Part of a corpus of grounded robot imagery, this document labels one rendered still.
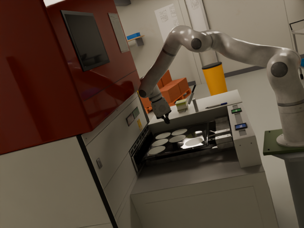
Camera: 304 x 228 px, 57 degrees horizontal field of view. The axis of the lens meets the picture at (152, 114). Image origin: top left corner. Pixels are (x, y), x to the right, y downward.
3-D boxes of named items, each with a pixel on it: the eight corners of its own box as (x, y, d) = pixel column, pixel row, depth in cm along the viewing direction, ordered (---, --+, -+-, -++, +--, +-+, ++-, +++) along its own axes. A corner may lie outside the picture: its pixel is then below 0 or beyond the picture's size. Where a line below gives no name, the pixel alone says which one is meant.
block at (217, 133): (216, 138, 151) (215, 133, 150) (216, 135, 154) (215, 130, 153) (231, 135, 149) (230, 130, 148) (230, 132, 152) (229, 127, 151)
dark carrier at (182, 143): (144, 158, 153) (143, 157, 153) (155, 135, 185) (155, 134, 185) (205, 144, 143) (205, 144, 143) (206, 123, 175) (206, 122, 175)
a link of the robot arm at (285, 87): (307, 96, 129) (298, 45, 124) (302, 109, 115) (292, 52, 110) (279, 100, 136) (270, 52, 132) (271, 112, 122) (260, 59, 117)
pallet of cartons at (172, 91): (143, 115, 646) (133, 85, 630) (161, 99, 758) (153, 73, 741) (178, 107, 608) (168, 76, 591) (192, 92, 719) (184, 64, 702)
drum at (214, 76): (211, 94, 629) (203, 65, 613) (230, 90, 610) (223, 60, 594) (208, 100, 591) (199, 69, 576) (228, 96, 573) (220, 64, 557)
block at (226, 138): (216, 144, 143) (215, 139, 143) (216, 141, 147) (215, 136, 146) (232, 140, 141) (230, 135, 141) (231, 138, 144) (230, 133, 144)
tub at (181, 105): (178, 112, 192) (174, 103, 191) (178, 109, 200) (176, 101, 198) (188, 110, 190) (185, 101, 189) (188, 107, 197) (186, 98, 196)
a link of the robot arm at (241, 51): (291, 83, 121) (296, 75, 134) (302, 57, 115) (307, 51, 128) (190, 51, 142) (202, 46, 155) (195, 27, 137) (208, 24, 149)
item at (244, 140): (240, 168, 125) (233, 140, 122) (232, 126, 177) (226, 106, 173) (262, 164, 123) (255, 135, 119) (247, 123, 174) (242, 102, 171)
